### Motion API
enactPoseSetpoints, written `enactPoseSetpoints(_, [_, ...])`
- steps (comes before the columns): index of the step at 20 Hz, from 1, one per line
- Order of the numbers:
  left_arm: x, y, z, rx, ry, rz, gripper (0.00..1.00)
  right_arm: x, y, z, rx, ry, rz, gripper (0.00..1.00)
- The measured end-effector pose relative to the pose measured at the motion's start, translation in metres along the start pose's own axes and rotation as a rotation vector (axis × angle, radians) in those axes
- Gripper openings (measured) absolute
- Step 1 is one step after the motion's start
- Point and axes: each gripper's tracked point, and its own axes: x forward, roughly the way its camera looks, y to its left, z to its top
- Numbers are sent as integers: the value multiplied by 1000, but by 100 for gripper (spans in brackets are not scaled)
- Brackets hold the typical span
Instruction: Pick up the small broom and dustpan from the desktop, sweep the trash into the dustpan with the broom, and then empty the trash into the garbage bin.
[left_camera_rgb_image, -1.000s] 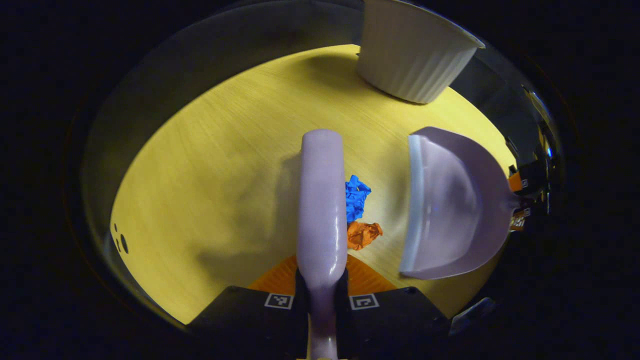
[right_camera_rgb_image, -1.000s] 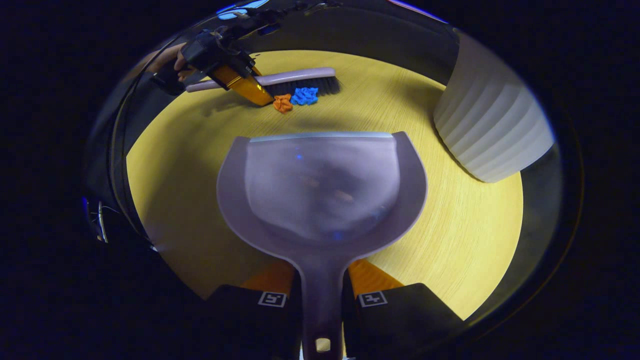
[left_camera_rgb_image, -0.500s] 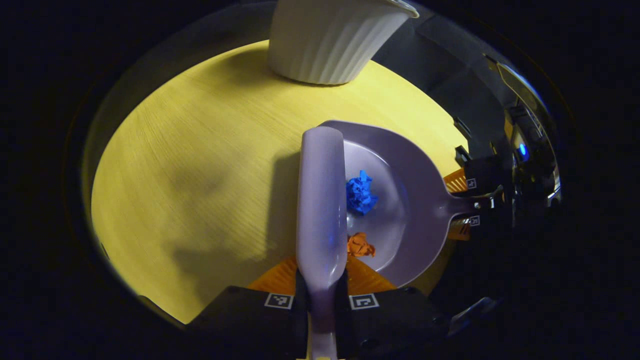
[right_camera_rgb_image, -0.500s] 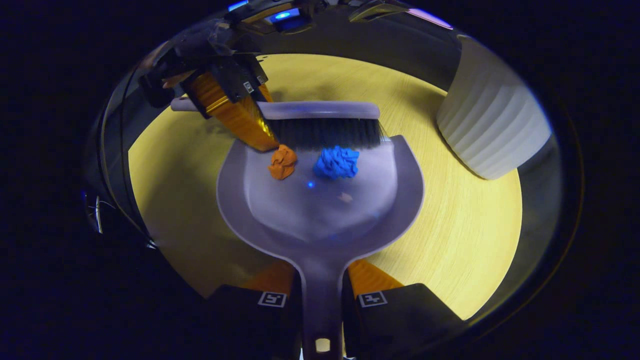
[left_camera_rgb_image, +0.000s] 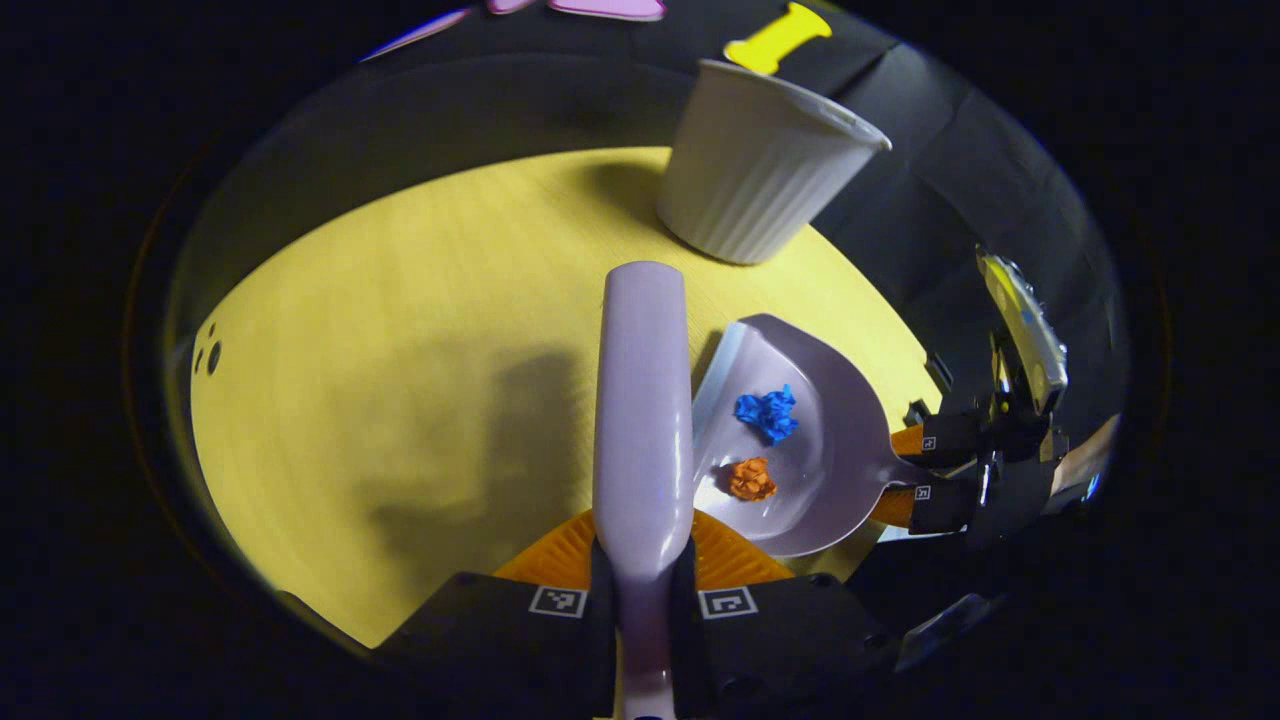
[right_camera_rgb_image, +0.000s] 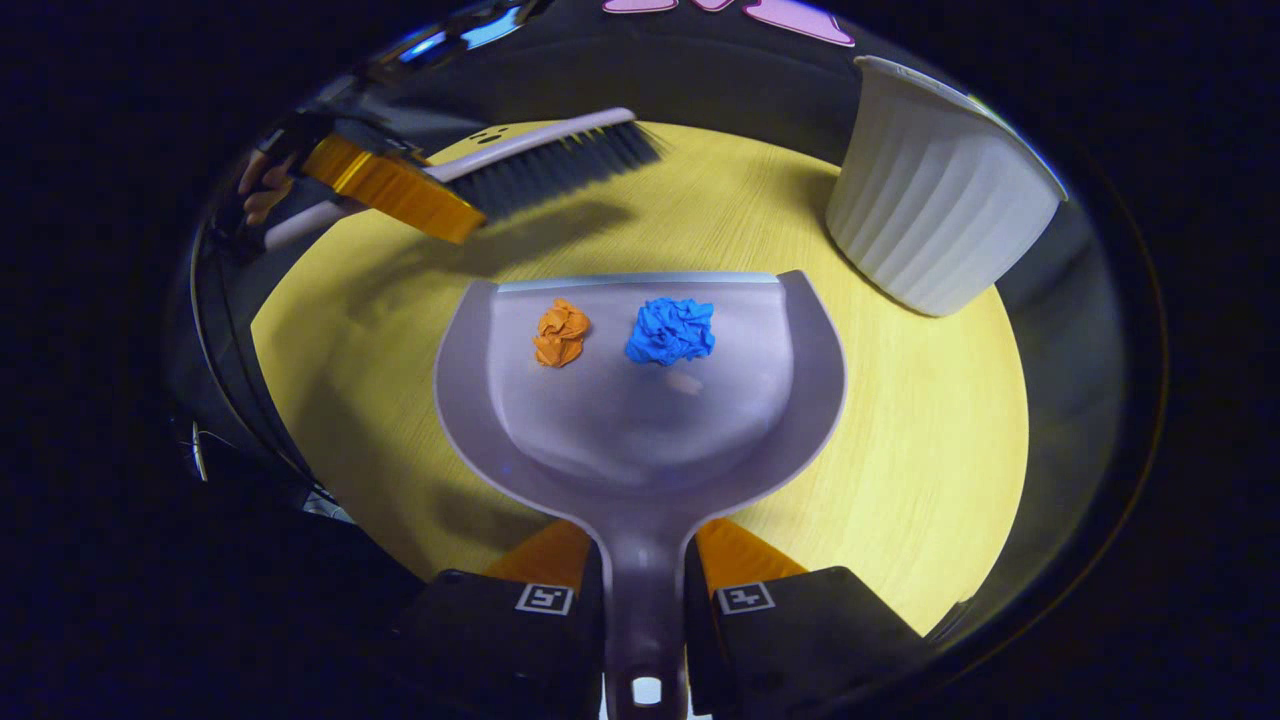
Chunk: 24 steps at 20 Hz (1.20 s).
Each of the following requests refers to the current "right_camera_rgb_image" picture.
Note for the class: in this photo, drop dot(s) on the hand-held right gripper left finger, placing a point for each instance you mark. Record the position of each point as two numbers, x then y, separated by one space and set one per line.
490 640

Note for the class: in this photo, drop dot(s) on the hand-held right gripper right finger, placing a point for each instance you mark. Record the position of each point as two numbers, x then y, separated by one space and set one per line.
800 640

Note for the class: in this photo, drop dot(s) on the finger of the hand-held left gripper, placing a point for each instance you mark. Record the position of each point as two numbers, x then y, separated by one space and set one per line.
400 190

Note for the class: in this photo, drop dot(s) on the small lilac broom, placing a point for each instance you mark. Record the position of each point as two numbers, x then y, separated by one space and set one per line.
560 160

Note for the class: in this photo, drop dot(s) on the orange paper ball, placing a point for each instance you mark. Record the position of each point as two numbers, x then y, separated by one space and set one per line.
561 333

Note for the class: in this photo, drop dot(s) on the lilac dustpan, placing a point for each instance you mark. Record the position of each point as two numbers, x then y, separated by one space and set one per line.
640 430

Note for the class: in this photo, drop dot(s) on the blue paper ball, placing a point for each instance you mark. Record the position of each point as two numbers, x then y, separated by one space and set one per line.
670 331

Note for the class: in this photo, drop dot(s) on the white ribbed garbage bin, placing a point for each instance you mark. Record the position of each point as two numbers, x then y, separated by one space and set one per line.
940 200

